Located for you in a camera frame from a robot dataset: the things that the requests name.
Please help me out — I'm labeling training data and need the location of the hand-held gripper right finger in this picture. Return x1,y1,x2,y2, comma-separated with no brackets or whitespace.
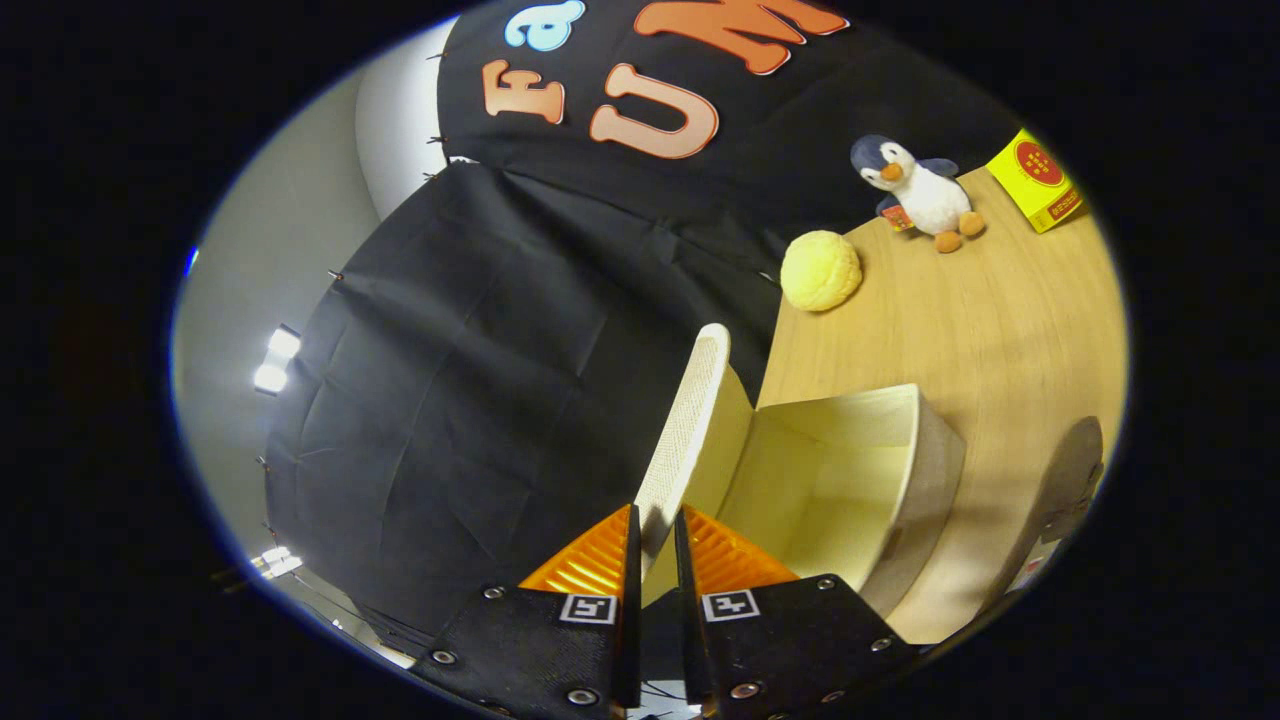
675,505,921,720

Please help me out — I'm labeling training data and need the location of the cream fabric storage box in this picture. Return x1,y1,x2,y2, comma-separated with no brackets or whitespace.
635,323,966,646

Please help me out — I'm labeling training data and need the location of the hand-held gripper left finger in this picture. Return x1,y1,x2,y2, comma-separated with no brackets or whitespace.
415,503,643,717

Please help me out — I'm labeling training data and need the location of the small ceiling light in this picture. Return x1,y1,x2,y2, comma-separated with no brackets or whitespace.
250,545,304,581

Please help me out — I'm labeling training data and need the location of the ceiling strip light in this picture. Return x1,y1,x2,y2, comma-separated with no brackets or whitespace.
252,325,303,397

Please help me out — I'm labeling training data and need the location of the yellow round plush bun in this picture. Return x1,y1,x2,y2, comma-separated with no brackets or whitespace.
780,230,863,313

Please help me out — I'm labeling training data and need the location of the brown fuzzy shoe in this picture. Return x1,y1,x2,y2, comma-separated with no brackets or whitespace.
985,415,1106,611

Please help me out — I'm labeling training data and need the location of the penguin plush toy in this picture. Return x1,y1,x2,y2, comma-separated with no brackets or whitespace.
850,135,986,253

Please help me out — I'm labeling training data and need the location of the yellow book with red circle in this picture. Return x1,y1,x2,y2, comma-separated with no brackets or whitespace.
985,128,1086,234

